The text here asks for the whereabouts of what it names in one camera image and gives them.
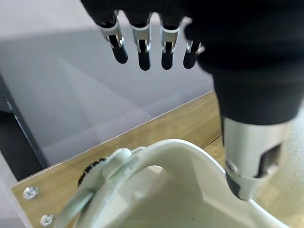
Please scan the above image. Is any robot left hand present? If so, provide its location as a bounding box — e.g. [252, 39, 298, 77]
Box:
[80, 0, 304, 201]

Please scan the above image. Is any wooden shoe rack board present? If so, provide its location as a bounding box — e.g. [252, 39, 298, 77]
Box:
[10, 89, 226, 228]

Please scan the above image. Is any silver screw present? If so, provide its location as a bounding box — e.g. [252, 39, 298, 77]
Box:
[39, 214, 54, 228]
[23, 186, 39, 201]

